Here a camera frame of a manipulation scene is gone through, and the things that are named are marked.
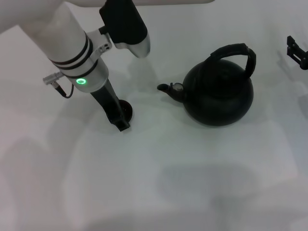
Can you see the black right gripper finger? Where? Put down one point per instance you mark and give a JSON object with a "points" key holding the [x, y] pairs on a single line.
{"points": [[298, 54]]}

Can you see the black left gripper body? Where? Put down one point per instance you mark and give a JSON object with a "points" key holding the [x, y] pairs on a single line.
{"points": [[107, 101]]}

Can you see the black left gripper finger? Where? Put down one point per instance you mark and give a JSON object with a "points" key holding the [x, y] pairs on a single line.
{"points": [[121, 124]]}

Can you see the dark brown teacup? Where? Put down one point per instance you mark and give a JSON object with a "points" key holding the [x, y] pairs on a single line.
{"points": [[127, 110]]}

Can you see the black round teapot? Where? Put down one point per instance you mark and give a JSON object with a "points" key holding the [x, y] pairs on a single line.
{"points": [[216, 96]]}

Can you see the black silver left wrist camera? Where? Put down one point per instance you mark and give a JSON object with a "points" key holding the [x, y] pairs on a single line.
{"points": [[125, 24]]}

